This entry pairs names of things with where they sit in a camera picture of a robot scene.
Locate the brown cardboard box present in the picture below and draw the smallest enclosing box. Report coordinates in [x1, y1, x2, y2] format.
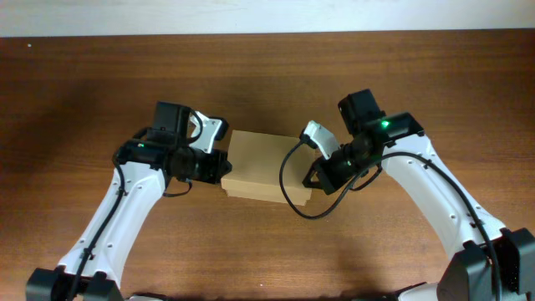
[222, 130, 315, 206]

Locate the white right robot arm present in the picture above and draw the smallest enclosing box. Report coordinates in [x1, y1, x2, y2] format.
[300, 89, 534, 300]

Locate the black right camera cable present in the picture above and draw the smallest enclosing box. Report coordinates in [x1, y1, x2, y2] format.
[278, 140, 502, 301]

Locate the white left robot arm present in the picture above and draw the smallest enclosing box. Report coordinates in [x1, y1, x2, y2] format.
[25, 102, 232, 300]

